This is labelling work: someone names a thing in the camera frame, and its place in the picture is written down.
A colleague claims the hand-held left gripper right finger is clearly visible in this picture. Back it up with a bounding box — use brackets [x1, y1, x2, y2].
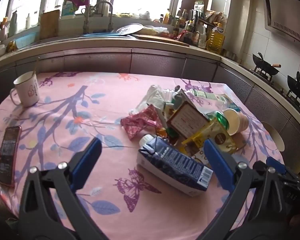
[197, 138, 290, 240]

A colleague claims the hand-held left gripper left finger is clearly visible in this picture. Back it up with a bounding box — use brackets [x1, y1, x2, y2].
[18, 137, 108, 240]

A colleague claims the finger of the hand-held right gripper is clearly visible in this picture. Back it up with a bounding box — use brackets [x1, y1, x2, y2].
[265, 156, 288, 179]

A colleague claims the white paper cup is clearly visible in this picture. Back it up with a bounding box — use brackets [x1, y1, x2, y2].
[222, 108, 250, 136]

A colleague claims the green white packet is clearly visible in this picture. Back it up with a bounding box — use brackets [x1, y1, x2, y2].
[207, 111, 229, 128]

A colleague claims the dark blue milk carton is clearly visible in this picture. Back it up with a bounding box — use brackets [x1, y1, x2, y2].
[136, 134, 214, 197]

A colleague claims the red wrapper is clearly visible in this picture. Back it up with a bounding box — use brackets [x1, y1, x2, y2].
[120, 104, 163, 141]

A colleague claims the white plastic bag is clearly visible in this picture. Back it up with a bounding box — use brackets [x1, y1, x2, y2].
[136, 85, 175, 113]

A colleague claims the yellow snack bag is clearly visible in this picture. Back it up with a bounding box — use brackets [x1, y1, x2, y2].
[181, 117, 240, 155]

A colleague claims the pink floral tablecloth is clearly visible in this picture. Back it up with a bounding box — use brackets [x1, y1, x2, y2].
[0, 71, 285, 233]

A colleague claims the brown label carton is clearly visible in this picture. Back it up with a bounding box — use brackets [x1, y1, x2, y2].
[165, 86, 212, 140]

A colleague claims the clear plastic bottle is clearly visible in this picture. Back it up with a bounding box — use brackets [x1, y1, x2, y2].
[185, 89, 240, 113]

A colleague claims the smartphone in pink case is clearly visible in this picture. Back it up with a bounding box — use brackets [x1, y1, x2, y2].
[0, 126, 22, 188]

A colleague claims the black wok with lid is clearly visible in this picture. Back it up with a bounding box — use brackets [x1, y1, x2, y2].
[287, 71, 300, 100]

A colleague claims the gas stove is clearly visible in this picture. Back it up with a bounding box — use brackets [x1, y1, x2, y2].
[248, 67, 300, 115]

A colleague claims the white ceramic mug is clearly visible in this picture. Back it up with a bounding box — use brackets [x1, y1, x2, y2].
[10, 71, 40, 107]

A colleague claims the grey kitchen counter cabinet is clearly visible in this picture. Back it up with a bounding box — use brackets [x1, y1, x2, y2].
[0, 34, 300, 168]

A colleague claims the yellow cooking oil bottle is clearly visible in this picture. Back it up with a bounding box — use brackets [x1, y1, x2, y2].
[206, 22, 226, 53]

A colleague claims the pale blue plastic basin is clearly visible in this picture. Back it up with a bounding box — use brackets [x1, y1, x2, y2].
[14, 31, 38, 49]

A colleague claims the round metal pan lid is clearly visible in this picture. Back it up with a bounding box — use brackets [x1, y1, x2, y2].
[112, 23, 143, 35]

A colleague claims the flat wooden cutting board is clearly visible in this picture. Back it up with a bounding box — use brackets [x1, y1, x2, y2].
[134, 34, 190, 47]

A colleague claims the upright wooden cutting board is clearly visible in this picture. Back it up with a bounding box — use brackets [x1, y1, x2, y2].
[39, 9, 61, 40]

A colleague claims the row of sauce bottles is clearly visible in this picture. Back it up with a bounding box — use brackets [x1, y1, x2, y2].
[160, 0, 208, 48]

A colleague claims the metal kitchen faucet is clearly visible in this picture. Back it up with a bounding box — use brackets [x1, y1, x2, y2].
[81, 1, 114, 34]

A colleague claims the steel range hood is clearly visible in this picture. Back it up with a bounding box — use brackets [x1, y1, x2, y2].
[258, 0, 300, 48]

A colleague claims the white dish soap bottle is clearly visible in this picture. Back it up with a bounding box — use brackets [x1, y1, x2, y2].
[9, 10, 18, 37]

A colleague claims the green pink cloth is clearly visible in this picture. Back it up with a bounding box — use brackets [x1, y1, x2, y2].
[63, 0, 90, 17]

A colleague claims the black wok with wooden handle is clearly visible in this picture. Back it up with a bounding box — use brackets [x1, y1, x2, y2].
[252, 52, 282, 77]

